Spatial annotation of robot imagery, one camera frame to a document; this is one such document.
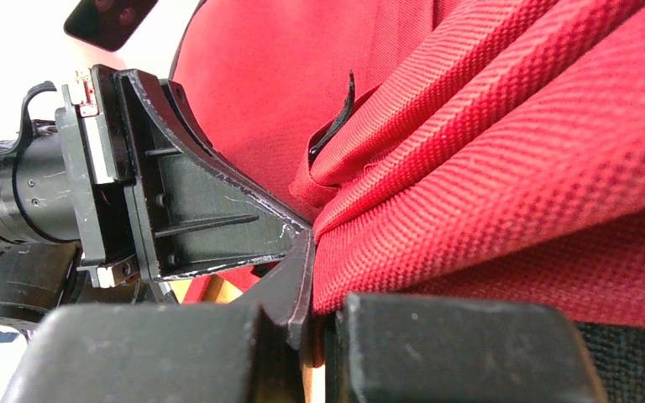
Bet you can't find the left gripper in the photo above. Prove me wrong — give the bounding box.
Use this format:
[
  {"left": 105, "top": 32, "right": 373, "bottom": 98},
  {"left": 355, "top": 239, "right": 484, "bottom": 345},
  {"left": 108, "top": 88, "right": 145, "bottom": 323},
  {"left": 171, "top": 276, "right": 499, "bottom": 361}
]
[{"left": 55, "top": 65, "right": 310, "bottom": 288}]

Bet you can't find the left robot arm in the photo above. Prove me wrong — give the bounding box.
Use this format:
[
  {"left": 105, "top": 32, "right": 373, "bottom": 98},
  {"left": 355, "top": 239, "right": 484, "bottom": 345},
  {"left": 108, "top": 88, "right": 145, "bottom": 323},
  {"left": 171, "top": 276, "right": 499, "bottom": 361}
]
[{"left": 0, "top": 65, "right": 315, "bottom": 347}]

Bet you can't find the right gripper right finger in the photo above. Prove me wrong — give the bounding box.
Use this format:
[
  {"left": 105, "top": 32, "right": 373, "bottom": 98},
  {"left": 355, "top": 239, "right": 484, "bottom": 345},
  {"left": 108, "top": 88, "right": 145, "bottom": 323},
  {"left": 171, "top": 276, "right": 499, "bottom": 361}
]
[{"left": 326, "top": 293, "right": 606, "bottom": 402}]

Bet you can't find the red student backpack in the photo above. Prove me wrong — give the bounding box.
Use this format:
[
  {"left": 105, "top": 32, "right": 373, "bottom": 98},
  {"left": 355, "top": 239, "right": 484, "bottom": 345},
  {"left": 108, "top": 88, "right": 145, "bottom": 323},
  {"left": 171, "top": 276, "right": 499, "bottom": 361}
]
[{"left": 171, "top": 1, "right": 645, "bottom": 402}]

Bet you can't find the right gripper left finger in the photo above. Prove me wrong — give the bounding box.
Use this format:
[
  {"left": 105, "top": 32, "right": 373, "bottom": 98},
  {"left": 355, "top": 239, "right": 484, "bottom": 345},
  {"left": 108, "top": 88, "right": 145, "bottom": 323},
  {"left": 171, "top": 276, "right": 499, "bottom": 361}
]
[{"left": 3, "top": 231, "right": 315, "bottom": 402}]

